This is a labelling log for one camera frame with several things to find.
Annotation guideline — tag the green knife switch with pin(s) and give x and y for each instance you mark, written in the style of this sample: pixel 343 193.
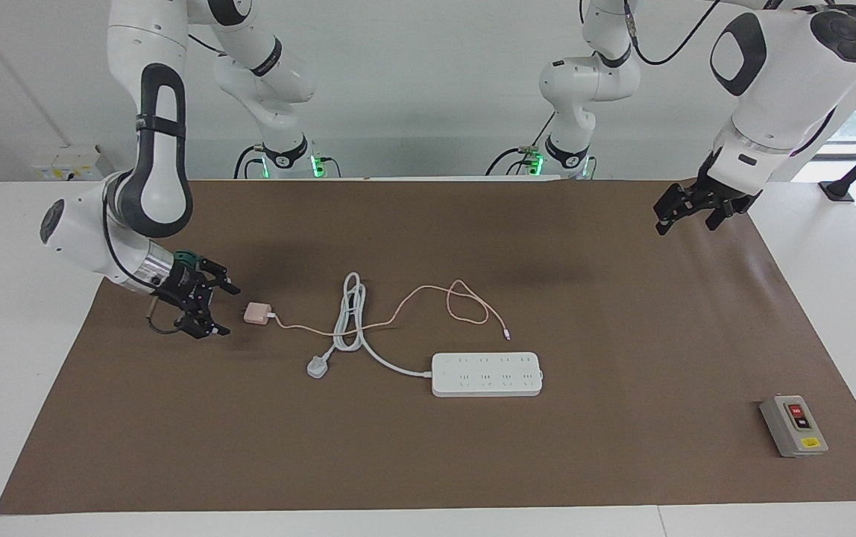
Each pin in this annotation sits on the green knife switch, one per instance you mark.
pixel 186 257

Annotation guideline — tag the white wall socket box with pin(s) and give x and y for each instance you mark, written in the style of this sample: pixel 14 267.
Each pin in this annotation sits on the white wall socket box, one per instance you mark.
pixel 74 164

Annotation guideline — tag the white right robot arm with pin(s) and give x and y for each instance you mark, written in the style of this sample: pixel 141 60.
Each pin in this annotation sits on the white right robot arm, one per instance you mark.
pixel 145 45

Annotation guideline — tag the brown table mat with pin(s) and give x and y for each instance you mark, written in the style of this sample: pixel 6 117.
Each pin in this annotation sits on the brown table mat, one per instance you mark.
pixel 428 447

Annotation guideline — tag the grey on-off switch box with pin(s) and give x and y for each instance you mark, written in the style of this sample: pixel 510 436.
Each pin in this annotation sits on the grey on-off switch box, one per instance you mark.
pixel 793 425

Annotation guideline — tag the pink charger block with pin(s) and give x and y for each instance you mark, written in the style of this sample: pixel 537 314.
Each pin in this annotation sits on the pink charger block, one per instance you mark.
pixel 256 313

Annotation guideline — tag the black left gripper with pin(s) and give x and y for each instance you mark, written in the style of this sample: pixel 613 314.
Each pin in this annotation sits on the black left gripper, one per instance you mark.
pixel 722 186

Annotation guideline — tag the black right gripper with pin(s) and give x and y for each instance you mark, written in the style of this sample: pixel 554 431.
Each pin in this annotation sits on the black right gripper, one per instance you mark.
pixel 182 287

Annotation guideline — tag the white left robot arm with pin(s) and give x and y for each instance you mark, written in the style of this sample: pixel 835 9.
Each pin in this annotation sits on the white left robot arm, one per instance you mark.
pixel 786 89

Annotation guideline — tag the white power strip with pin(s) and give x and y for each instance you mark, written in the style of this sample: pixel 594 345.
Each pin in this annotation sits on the white power strip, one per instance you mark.
pixel 488 374

